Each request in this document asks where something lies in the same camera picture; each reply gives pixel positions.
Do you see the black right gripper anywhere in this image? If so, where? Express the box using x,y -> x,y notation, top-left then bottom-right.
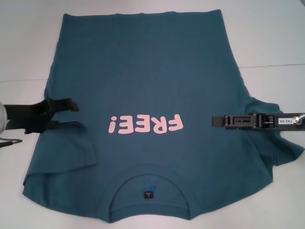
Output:
212,111 -> 305,130

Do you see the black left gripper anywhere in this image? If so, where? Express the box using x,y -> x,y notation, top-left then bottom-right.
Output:
5,97 -> 80,134

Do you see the teal FREE print t-shirt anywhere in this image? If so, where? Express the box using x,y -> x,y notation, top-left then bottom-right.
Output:
21,9 -> 305,214

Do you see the left arm cable with connector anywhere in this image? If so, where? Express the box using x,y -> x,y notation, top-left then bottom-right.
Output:
0,139 -> 23,149

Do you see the arm cable with connector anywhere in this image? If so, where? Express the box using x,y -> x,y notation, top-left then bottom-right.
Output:
0,139 -> 23,149
293,113 -> 305,125

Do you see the right arm cable with connector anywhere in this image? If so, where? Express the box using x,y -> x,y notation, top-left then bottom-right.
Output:
293,113 -> 305,125

